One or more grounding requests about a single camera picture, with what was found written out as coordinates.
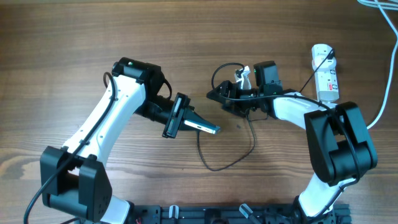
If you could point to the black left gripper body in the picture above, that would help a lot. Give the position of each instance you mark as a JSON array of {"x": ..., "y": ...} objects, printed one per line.
[{"x": 168, "y": 111}]

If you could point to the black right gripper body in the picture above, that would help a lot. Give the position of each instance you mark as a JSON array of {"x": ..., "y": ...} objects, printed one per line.
[{"x": 244, "y": 101}]

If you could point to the blue smartphone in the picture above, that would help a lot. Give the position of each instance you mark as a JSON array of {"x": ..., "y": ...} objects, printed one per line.
[{"x": 203, "y": 127}]

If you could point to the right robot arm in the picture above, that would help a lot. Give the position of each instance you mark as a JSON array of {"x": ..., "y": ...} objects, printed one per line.
[{"x": 340, "y": 147}]

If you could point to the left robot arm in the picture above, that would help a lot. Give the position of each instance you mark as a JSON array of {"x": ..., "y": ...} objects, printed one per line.
[{"x": 74, "y": 178}]

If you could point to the white charger adapter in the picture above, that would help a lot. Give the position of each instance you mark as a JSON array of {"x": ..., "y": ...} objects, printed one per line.
[{"x": 324, "y": 62}]

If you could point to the white power strip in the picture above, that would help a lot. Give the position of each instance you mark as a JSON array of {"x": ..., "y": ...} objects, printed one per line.
[{"x": 326, "y": 83}]

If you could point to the black mounting rail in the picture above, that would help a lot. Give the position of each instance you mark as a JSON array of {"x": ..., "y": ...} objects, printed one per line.
[{"x": 217, "y": 214}]

